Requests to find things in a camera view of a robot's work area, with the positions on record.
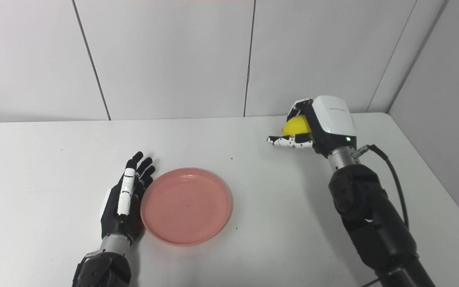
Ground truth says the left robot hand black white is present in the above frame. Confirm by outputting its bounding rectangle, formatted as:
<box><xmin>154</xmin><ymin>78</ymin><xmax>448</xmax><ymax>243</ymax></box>
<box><xmin>100</xmin><ymin>151</ymin><xmax>156</xmax><ymax>244</ymax></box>

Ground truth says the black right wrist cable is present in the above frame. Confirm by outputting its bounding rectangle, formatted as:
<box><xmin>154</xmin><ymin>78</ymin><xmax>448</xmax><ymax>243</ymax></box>
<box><xmin>353</xmin><ymin>144</ymin><xmax>410</xmax><ymax>230</ymax></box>

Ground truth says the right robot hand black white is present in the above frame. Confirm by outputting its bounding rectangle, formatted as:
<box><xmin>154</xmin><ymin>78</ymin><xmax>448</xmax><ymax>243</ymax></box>
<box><xmin>267</xmin><ymin>95</ymin><xmax>357</xmax><ymax>158</ymax></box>

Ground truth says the yellow lemon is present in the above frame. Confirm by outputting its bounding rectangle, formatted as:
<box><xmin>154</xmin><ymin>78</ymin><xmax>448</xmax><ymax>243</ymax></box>
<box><xmin>282</xmin><ymin>116</ymin><xmax>312</xmax><ymax>136</ymax></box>

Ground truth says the pink round plate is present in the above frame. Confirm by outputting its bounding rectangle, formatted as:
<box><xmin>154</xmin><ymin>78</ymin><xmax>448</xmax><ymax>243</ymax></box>
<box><xmin>140</xmin><ymin>167</ymin><xmax>232</xmax><ymax>246</ymax></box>

